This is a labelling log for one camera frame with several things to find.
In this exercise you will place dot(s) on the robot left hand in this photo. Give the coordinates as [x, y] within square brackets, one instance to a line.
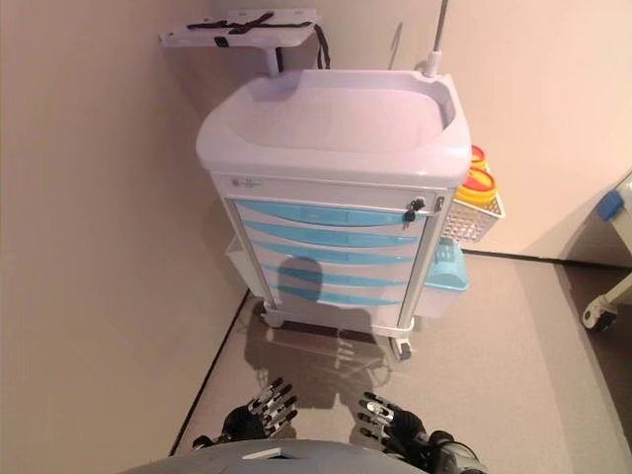
[266, 410]

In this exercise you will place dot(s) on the cart caster wheel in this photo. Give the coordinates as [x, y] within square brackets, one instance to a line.
[402, 348]
[275, 318]

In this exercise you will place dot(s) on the white hospital bed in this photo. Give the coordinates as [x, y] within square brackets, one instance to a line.
[592, 237]

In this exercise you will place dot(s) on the white perforated side basket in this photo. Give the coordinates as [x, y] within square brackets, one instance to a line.
[471, 222]

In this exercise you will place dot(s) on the blue-lidded waste bin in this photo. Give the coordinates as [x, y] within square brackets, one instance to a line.
[444, 274]

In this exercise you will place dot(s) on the white cart side shelf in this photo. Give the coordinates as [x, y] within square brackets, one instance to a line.
[257, 35]

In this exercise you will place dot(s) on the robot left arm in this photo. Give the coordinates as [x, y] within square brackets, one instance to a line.
[210, 441]

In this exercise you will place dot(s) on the metal IV pole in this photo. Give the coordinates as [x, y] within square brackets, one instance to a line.
[434, 56]

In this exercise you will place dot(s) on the bed caster wheel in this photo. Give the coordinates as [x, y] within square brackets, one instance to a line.
[598, 316]

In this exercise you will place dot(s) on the white medical cart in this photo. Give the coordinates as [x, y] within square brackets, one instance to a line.
[336, 123]

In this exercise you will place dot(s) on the cart lock keys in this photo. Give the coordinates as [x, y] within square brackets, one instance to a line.
[412, 210]

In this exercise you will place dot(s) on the grey robot torso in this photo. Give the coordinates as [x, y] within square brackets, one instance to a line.
[257, 461]

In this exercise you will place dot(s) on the blue-fronted cart drawer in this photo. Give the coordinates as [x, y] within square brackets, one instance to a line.
[336, 238]
[355, 257]
[365, 280]
[326, 214]
[360, 297]

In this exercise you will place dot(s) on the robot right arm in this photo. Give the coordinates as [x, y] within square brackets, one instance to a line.
[454, 456]

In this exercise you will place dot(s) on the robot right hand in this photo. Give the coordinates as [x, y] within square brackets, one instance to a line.
[390, 422]

